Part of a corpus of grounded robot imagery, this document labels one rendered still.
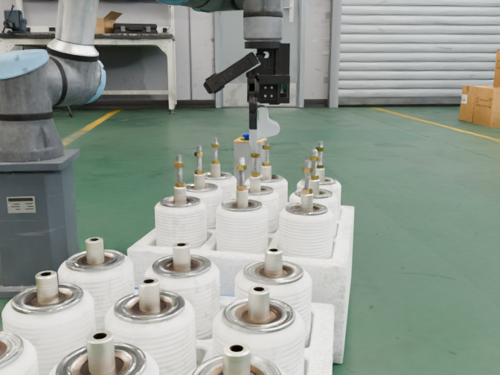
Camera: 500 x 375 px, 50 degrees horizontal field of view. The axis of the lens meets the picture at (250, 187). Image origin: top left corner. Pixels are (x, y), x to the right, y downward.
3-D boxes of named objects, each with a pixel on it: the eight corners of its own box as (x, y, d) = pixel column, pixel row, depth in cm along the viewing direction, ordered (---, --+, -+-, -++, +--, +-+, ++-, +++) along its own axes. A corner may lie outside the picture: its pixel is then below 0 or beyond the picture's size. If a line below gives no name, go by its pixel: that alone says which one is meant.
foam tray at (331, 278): (131, 340, 100) (126, 248, 96) (196, 265, 137) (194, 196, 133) (342, 364, 92) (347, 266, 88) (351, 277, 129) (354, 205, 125)
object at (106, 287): (54, 400, 71) (42, 272, 67) (88, 361, 80) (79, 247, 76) (123, 408, 69) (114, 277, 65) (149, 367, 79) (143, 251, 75)
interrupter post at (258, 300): (245, 323, 55) (245, 292, 54) (249, 312, 57) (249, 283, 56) (268, 324, 54) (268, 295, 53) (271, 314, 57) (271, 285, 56)
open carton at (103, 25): (87, 36, 559) (86, 13, 554) (124, 35, 553) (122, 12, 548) (74, 35, 530) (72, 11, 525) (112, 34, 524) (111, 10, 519)
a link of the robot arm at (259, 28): (242, 16, 98) (243, 19, 106) (242, 42, 99) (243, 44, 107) (283, 16, 98) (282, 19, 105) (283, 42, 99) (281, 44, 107)
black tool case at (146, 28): (113, 36, 546) (113, 25, 544) (155, 36, 556) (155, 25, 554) (113, 34, 514) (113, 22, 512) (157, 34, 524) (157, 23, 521)
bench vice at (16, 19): (13, 35, 514) (11, 8, 509) (32, 35, 516) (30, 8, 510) (-2, 33, 475) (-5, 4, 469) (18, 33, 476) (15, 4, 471)
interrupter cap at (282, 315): (214, 333, 53) (214, 327, 52) (230, 300, 60) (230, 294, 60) (292, 339, 51) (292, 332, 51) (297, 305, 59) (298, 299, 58)
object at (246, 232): (274, 305, 99) (275, 210, 95) (224, 312, 96) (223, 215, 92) (257, 285, 108) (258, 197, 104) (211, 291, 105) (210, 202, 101)
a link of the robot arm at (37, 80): (-18, 113, 116) (-25, 48, 113) (33, 108, 127) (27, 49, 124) (20, 115, 110) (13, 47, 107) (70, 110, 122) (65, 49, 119)
